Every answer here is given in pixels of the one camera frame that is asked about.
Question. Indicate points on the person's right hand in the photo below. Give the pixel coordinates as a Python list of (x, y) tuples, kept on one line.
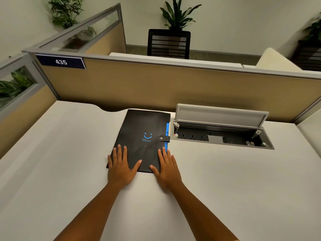
[(168, 175)]

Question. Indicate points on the person's left hand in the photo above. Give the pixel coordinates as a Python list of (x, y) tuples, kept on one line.
[(119, 173)]

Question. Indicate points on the person's left little finger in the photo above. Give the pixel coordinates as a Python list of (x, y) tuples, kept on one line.
[(109, 161)]

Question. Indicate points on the person's left middle finger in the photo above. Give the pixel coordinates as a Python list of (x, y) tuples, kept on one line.
[(119, 153)]

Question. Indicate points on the person's right middle finger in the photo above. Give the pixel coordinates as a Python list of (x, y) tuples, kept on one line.
[(165, 155)]

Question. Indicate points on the person's right thumb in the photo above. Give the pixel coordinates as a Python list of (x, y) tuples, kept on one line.
[(155, 170)]

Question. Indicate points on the person's left thumb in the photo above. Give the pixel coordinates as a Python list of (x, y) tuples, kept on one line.
[(136, 165)]

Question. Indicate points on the person's right little finger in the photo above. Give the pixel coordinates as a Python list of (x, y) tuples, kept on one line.
[(174, 161)]

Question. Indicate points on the person's right forearm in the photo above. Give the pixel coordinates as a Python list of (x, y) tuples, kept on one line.
[(200, 213)]

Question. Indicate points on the person's left forearm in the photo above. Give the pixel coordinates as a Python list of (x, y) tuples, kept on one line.
[(92, 213)]

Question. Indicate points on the black document folder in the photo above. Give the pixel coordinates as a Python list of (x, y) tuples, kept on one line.
[(140, 127)]

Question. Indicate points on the recessed desk power socket box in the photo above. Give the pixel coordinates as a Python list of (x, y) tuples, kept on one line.
[(225, 139)]

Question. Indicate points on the grey socket box lid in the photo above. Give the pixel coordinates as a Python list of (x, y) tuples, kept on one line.
[(220, 115)]

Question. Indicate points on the long beige cubicle partition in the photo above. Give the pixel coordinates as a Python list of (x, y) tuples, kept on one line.
[(175, 90)]

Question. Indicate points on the white office desk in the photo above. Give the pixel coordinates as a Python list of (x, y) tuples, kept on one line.
[(155, 58)]

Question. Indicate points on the beige partition with low glass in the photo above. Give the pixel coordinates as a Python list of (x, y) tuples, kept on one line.
[(20, 117)]

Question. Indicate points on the dark blue number sign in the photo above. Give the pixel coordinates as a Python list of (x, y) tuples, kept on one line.
[(60, 62)]

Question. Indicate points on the black mesh office chair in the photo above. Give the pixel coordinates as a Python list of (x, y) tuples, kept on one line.
[(168, 43)]

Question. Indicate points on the beige partition with long glass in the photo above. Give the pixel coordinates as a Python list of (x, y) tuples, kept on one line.
[(105, 40)]

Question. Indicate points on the green plant behind glass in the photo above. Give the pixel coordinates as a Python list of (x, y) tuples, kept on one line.
[(13, 85)]

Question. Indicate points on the broad-leaf potted plant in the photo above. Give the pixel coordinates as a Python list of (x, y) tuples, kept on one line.
[(178, 16)]

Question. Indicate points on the fine-leaf potted plant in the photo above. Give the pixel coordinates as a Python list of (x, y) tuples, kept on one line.
[(65, 12)]

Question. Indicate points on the potted plant in dark planter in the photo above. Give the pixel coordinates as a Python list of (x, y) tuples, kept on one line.
[(309, 52)]

